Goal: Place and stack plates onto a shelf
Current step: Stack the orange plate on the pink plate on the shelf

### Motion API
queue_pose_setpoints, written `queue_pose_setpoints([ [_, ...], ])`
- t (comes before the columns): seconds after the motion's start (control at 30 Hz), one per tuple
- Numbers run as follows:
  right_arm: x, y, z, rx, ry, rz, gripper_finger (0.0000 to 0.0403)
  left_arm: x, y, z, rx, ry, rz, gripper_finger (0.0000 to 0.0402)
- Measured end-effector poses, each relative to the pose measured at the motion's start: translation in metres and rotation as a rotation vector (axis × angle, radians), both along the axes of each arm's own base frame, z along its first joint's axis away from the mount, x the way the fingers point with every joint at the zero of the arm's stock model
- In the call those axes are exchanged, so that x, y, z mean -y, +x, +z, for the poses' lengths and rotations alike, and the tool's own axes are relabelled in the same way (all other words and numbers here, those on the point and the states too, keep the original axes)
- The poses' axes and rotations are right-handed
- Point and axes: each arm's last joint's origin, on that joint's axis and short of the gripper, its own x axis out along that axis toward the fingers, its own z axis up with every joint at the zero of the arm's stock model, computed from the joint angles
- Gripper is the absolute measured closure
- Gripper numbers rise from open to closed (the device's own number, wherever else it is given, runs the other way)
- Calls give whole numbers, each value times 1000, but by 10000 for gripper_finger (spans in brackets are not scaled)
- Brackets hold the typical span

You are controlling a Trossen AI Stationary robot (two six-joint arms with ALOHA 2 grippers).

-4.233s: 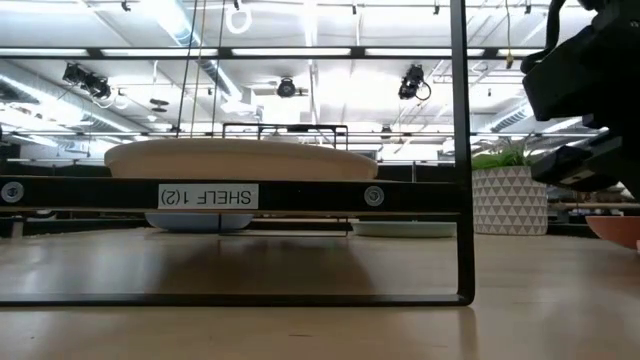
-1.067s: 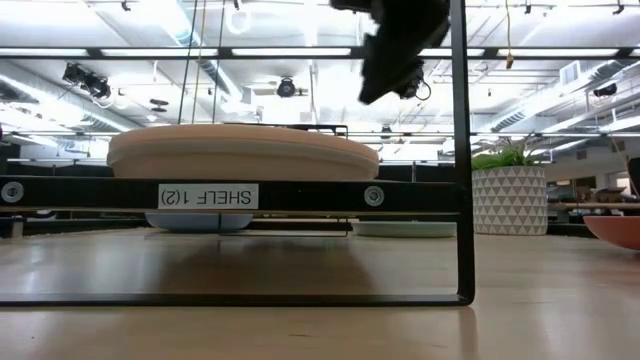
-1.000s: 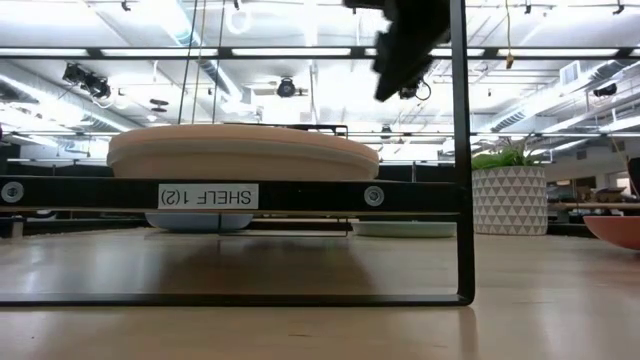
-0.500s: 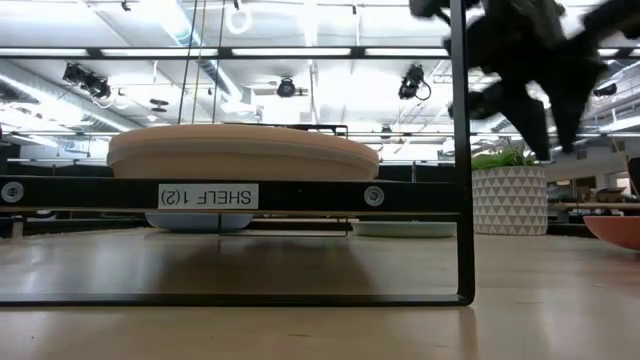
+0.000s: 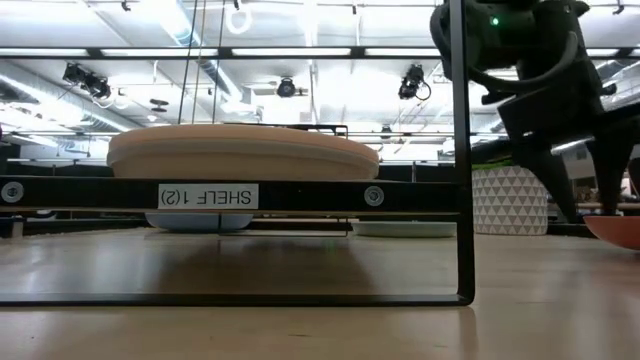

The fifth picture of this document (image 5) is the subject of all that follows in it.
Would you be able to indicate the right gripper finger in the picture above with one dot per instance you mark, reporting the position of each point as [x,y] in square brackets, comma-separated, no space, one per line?
[612,170]
[545,167]

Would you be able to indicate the white shelf label sticker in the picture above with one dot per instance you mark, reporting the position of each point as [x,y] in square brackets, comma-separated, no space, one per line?
[207,196]

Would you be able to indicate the teal plate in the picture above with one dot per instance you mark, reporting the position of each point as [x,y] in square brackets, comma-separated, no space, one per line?
[400,230]

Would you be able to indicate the black ceiling light track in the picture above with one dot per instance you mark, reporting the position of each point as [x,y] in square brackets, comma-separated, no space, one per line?
[225,52]

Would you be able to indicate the black aluminium table frame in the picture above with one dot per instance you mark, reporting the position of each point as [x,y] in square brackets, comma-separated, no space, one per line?
[75,226]

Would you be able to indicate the black ceiling disc fixture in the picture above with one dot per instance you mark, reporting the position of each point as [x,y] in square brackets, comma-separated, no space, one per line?
[159,102]

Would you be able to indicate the black metal wooden shelf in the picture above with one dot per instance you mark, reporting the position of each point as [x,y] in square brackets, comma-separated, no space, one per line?
[310,196]

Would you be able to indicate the cream plate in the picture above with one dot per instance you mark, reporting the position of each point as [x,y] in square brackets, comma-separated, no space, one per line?
[240,167]

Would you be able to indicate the light blue bowl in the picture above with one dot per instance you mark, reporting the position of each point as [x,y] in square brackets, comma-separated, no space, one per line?
[235,221]

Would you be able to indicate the succulent in white patterned pot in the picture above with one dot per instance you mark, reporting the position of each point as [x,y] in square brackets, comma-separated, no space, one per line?
[505,200]

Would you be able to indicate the terracotta plate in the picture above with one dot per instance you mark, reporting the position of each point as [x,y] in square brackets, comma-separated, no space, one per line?
[620,232]

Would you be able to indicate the black ceiling spotlight cluster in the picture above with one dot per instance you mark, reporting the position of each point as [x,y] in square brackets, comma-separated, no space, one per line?
[87,80]

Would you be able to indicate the silver ceiling air duct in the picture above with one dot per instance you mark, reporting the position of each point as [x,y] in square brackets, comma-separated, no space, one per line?
[30,85]
[220,75]

